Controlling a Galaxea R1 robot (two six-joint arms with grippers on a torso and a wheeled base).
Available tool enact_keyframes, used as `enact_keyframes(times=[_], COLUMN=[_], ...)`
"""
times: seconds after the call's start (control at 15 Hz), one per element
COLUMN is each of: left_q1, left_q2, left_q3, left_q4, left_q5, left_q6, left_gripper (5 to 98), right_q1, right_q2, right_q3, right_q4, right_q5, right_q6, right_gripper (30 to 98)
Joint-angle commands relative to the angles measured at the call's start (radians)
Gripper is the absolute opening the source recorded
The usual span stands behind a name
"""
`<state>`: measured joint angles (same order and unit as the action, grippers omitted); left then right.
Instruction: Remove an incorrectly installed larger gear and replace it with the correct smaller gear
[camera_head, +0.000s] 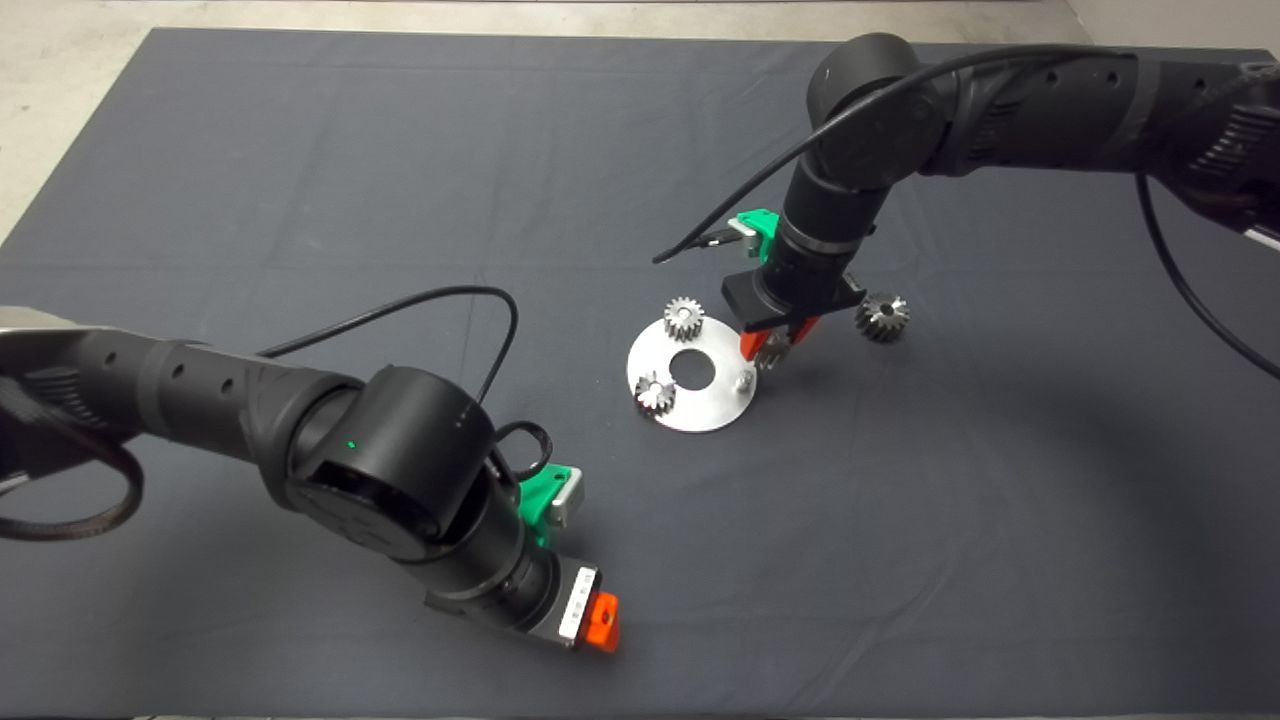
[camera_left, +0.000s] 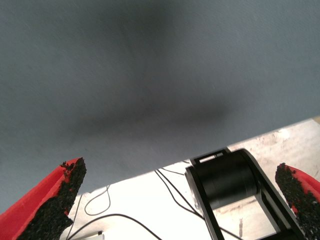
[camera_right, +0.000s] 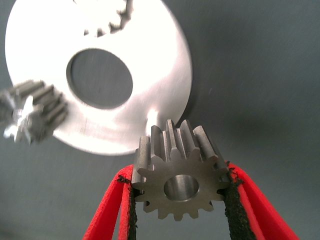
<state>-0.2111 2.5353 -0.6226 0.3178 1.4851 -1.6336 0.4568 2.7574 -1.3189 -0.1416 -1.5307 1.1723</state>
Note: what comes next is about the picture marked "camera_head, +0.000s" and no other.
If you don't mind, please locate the right wrist black camera cable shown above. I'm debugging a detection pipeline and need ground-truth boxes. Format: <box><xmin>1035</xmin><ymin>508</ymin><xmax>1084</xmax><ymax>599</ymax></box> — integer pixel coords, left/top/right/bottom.
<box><xmin>652</xmin><ymin>45</ymin><xmax>1280</xmax><ymax>381</ymax></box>

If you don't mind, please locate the left wrist green camera mount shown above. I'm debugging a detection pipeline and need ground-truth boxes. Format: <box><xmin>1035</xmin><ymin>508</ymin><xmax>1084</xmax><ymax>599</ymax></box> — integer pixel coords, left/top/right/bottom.
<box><xmin>518</xmin><ymin>465</ymin><xmax>576</xmax><ymax>549</ymax></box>

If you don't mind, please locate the wrist black camera cable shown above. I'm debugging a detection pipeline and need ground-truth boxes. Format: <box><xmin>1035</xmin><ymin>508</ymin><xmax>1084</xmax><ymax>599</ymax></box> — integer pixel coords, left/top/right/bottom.
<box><xmin>258</xmin><ymin>286</ymin><xmax>553</xmax><ymax>481</ymax></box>
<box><xmin>652</xmin><ymin>45</ymin><xmax>1280</xmax><ymax>381</ymax></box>

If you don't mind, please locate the right wrist green camera mount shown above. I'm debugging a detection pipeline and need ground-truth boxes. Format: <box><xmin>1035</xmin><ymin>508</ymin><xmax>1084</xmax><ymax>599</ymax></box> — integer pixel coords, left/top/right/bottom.
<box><xmin>735</xmin><ymin>210</ymin><xmax>781</xmax><ymax>266</ymax></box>

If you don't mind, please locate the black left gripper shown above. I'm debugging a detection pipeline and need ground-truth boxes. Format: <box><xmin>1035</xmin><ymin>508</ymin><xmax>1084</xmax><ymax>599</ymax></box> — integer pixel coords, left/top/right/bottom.
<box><xmin>480</xmin><ymin>545</ymin><xmax>621</xmax><ymax>654</ymax></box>

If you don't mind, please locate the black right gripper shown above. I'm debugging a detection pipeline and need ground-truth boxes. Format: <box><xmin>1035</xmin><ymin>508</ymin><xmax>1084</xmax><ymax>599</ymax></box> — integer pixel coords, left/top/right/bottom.
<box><xmin>722</xmin><ymin>235</ymin><xmax>867</xmax><ymax>363</ymax></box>

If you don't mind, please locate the large steel gear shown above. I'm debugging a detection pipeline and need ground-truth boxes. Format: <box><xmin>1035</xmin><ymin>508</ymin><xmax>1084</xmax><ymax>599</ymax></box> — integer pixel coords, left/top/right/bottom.
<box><xmin>855</xmin><ymin>293</ymin><xmax>911</xmax><ymax>344</ymax></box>

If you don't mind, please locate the left wrist black camera cable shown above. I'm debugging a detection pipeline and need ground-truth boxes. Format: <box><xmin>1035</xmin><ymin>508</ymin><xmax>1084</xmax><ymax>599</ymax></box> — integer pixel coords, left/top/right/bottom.
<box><xmin>258</xmin><ymin>286</ymin><xmax>553</xmax><ymax>481</ymax></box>

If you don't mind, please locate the dark grey table cloth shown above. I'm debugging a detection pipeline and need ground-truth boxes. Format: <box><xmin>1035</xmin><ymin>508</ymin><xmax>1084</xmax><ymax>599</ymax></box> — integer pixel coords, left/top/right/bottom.
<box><xmin>0</xmin><ymin>28</ymin><xmax>1280</xmax><ymax>720</ymax></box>

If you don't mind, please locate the wrist green camera mount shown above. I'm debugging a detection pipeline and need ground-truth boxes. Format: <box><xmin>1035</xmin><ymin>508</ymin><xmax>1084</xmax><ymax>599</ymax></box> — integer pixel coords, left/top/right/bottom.
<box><xmin>735</xmin><ymin>210</ymin><xmax>781</xmax><ymax>266</ymax></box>
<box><xmin>518</xmin><ymin>465</ymin><xmax>576</xmax><ymax>549</ymax></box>

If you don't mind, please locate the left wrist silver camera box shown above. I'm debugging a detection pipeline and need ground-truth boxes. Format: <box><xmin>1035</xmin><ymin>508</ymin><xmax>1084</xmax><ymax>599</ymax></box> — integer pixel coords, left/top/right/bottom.
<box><xmin>548</xmin><ymin>470</ymin><xmax>585</xmax><ymax>529</ymax></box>

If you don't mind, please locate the round metal plate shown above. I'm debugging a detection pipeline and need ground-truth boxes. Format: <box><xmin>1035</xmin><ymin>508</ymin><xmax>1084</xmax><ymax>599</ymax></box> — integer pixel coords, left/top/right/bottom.
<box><xmin>627</xmin><ymin>318</ymin><xmax>758</xmax><ymax>434</ymax></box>

